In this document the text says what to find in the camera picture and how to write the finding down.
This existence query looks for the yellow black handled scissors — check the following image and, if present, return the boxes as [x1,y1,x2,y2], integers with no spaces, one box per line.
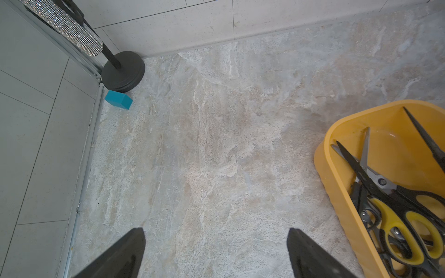
[333,141,445,277]

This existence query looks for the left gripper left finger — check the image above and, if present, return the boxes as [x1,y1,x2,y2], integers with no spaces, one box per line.
[76,228,146,278]

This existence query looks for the teal small block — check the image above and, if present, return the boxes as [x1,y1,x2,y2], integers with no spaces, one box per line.
[105,90,133,110]

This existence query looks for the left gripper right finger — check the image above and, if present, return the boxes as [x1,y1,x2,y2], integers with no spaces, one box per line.
[286,228,355,278]

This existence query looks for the yellow plastic storage box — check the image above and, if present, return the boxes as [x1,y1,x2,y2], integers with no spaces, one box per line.
[314,100,445,278]

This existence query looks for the silver blade black scissors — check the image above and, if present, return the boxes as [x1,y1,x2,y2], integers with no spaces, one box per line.
[352,127,445,226]

